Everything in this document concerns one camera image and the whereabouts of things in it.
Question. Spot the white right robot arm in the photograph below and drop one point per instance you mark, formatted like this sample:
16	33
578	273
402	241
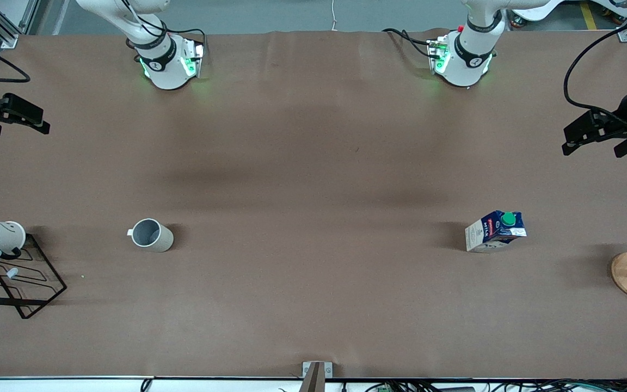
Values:
164	65

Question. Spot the blue white milk carton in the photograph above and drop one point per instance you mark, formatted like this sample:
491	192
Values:
490	234

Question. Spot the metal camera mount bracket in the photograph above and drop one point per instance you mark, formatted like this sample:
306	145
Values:
316	370

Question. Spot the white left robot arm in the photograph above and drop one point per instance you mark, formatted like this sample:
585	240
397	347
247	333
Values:
463	54

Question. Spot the brown table cover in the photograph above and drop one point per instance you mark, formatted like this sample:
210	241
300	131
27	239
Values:
313	163

